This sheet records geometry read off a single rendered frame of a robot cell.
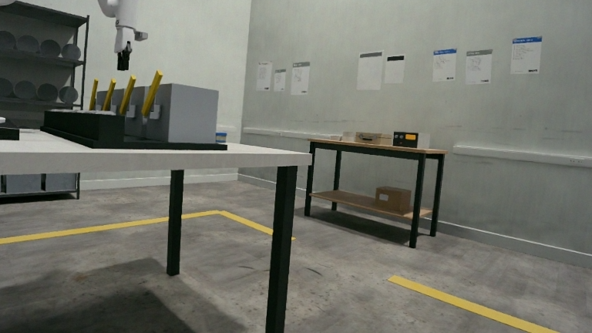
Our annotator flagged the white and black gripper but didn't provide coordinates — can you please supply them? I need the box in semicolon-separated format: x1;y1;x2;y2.
114;27;135;71

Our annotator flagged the small round tin with blue rim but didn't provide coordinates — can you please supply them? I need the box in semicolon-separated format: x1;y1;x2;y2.
216;132;227;143

